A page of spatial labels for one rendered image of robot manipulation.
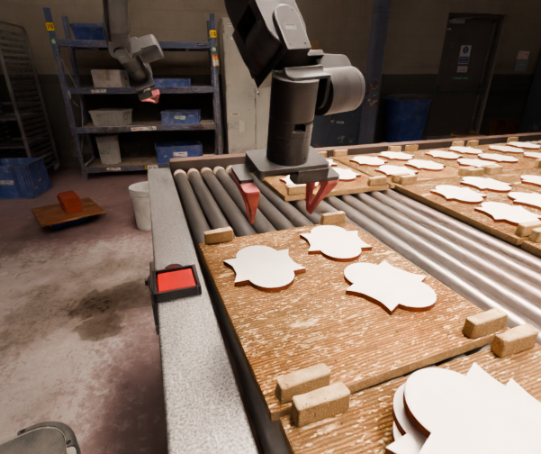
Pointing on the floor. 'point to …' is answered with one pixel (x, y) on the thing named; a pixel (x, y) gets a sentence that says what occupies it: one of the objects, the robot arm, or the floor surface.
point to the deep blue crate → (14, 177)
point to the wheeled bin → (406, 116)
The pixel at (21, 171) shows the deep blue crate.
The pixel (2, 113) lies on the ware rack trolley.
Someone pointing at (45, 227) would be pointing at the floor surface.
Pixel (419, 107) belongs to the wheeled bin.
